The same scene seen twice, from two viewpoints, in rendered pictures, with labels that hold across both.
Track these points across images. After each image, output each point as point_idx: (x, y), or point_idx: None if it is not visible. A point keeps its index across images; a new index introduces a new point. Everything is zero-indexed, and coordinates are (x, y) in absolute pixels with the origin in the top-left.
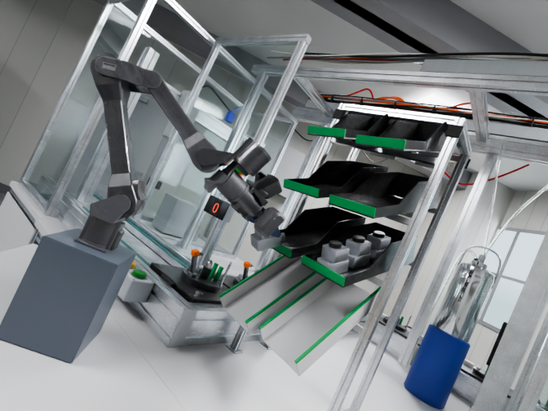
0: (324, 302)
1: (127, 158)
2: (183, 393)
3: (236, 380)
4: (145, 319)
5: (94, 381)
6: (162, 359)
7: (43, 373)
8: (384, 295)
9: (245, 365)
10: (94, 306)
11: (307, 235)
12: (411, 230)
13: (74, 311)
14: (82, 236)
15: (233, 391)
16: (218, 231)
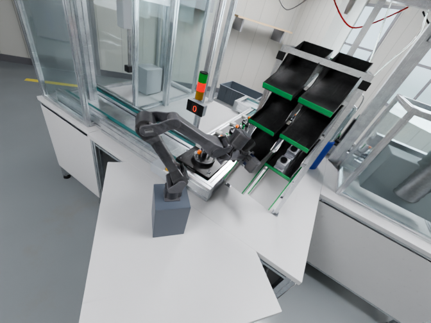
0: (273, 171)
1: (175, 164)
2: (224, 223)
3: (237, 204)
4: (188, 189)
5: (195, 237)
6: (208, 209)
7: (179, 243)
8: (304, 172)
9: (236, 193)
10: (186, 220)
11: (261, 134)
12: (323, 143)
13: (179, 223)
14: (166, 197)
15: (238, 211)
16: (198, 119)
